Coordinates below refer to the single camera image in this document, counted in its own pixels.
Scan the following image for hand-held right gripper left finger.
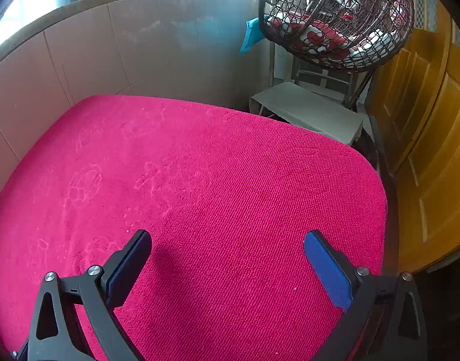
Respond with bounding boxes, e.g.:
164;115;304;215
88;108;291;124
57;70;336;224
12;229;152;361

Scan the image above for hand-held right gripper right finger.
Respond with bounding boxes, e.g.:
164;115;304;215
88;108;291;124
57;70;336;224
304;230;429;361

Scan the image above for pink textured mat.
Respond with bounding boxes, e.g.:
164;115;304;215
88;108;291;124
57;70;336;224
0;95;388;361

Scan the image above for small white table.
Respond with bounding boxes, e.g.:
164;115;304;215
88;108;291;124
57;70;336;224
248;82;366;147

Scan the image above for yellow wooden door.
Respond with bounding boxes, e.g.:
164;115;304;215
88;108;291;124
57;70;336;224
365;0;460;273

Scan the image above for brown cardboard sheet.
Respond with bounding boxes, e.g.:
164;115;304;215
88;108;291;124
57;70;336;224
0;0;272;211

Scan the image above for red white patterned cushion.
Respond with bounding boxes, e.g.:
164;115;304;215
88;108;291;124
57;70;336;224
264;0;407;69

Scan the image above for blue cloth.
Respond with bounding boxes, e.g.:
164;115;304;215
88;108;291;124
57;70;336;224
239;18;262;56

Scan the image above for white metal frame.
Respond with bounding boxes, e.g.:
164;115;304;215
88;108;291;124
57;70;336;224
269;41;358;102

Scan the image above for wire fan guard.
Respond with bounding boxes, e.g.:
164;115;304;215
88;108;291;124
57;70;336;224
258;0;415;111

